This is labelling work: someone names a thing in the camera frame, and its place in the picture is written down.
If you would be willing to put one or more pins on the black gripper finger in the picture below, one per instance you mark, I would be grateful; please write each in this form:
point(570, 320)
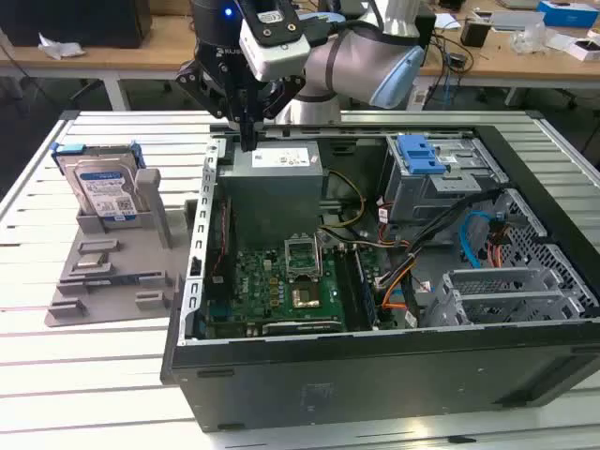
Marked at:
point(286, 91)
point(194, 79)

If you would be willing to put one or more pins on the hard disk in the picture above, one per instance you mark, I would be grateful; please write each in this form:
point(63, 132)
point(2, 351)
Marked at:
point(103, 187)

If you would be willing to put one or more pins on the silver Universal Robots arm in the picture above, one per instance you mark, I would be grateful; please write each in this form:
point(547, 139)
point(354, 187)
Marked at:
point(356, 56)

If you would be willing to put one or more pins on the grey metal disk bay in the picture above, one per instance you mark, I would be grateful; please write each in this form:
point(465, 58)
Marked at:
point(506, 309)

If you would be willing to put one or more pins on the wooden desk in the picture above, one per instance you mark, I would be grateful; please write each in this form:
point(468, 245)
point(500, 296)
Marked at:
point(140, 58)

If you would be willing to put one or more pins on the grey power supply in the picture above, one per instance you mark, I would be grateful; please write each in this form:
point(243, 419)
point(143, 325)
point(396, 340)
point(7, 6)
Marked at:
point(272, 201)

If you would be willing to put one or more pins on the large black box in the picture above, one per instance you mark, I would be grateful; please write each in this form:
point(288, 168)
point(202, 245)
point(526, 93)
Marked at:
point(94, 23)

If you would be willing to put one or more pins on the white crumpled paper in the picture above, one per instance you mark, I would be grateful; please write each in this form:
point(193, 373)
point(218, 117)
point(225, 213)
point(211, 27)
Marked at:
point(61, 47)

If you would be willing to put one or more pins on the blue plastic latch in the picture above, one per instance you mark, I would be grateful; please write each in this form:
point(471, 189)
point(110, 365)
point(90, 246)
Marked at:
point(417, 157)

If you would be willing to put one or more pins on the small black box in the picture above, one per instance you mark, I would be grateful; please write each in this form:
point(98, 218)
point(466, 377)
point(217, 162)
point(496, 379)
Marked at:
point(429, 28)

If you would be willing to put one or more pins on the grey metal drive cage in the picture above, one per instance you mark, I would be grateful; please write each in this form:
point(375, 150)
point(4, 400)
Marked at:
point(412, 197)

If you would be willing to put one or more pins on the locking lever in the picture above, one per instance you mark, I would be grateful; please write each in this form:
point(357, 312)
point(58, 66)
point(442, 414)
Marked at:
point(320, 253)

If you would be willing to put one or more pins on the grey parts rack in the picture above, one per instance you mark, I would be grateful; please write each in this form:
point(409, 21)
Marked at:
point(131, 253)

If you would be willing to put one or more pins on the green motherboard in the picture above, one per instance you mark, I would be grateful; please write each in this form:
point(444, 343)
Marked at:
point(262, 286)

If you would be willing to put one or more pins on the black RAM slot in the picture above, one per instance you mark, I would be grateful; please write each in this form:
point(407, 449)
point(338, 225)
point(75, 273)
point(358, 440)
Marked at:
point(344, 286)

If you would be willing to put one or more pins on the CPU socket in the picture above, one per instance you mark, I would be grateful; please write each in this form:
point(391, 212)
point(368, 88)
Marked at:
point(304, 297)

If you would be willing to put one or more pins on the silver CPU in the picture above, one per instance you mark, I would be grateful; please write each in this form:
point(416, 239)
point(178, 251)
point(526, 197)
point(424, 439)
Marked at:
point(91, 261)

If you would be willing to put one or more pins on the installed RAM stick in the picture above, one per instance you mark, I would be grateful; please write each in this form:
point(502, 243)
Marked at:
point(365, 290)

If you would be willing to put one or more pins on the RAM stick on rack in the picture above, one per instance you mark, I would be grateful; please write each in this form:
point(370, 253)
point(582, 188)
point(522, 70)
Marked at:
point(112, 280)

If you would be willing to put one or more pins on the black graphics card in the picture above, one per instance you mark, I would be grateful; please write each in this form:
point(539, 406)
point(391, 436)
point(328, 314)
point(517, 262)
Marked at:
point(300, 326)

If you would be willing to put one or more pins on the grey flat box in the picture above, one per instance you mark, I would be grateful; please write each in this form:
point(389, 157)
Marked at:
point(515, 21)

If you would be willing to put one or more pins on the clear plastic bag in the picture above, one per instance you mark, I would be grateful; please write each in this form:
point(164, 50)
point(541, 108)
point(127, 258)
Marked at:
point(529, 40)

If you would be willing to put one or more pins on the blue cardboard box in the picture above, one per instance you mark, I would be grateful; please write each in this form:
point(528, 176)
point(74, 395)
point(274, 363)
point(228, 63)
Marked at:
point(567, 16)

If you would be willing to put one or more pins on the white open box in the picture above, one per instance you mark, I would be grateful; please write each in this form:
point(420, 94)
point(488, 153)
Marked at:
point(583, 49)

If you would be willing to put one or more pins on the black PC case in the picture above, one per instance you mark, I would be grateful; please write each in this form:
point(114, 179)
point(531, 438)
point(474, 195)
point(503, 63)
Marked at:
point(375, 384)

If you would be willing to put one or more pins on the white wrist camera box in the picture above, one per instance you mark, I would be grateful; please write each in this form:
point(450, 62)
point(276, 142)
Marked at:
point(281, 51)

